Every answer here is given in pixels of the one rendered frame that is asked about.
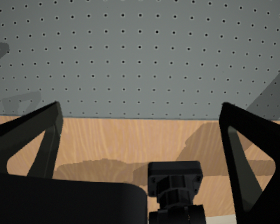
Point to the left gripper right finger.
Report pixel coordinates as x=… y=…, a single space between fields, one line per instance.
x=250 y=207

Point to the grey curved work surface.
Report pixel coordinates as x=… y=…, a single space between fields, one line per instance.
x=140 y=59

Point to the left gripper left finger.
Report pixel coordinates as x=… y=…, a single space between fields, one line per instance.
x=17 y=133

